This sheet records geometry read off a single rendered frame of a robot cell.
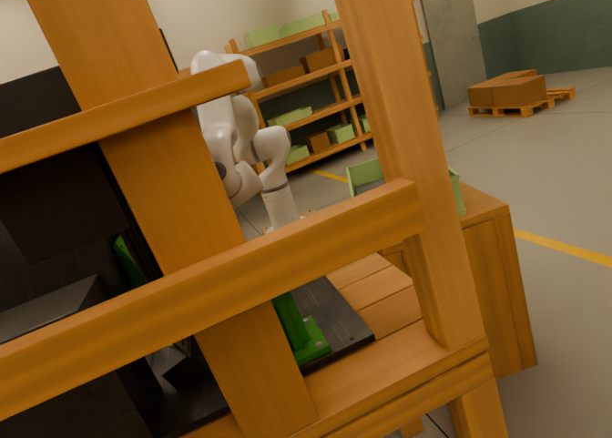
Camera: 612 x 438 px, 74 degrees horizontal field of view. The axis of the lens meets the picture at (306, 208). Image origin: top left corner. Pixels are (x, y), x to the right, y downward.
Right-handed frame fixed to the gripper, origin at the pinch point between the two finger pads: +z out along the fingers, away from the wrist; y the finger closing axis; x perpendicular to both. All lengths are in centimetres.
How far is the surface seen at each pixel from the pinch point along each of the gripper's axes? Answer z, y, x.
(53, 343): 7.0, 30.5, 23.8
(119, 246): 4.2, 1.6, -4.9
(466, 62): -497, -550, -294
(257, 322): -15.2, 12.8, 34.0
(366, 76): -56, 26, 16
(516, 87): -392, -393, -131
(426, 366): -35, -10, 56
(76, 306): 10.1, 16.6, 11.6
